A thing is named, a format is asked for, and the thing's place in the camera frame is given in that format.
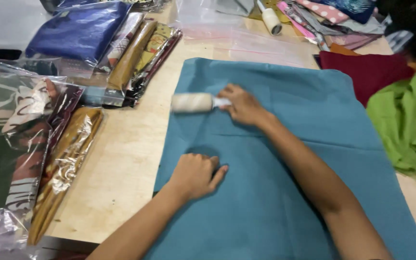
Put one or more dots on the person's right hand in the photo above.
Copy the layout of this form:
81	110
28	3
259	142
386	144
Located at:
246	106

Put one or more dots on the person's left hand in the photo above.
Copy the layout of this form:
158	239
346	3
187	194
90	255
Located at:
193	177

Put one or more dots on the person's right fingers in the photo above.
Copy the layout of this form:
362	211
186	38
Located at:
231	94

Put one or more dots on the white lint roller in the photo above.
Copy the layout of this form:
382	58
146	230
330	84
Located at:
271	18
191	103

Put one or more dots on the teal cloth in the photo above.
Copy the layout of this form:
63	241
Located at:
265	202

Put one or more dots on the clear zip bags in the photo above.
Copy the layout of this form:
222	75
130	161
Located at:
237	39

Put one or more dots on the grey fabric in plastic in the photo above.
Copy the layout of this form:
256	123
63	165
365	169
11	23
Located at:
233	6

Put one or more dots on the yellow patterned fabric packet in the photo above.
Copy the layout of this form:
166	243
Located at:
155	47

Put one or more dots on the mustard fabric packet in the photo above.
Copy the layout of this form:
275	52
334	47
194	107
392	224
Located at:
132	57

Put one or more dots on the orange cloth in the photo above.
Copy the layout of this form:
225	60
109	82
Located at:
341	50

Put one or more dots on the white red patterned fabric packet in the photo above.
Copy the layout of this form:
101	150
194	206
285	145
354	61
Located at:
121	41

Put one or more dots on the heap of mixed fabrics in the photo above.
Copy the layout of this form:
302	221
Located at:
334	18

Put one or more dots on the maroon cloth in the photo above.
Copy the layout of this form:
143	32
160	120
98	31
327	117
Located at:
363	74

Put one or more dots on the dark packets in clear plastic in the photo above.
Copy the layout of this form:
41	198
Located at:
121	3

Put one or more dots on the blue fabric packet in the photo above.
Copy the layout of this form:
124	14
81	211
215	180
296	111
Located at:
78	32

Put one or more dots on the gold brown fabric packet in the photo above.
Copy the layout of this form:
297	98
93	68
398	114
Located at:
70	151

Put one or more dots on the light green cloth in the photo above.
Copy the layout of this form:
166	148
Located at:
406	122

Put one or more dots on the brown white striped fabric packet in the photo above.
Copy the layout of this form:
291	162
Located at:
31	108

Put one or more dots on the black phone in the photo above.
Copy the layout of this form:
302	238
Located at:
3	54

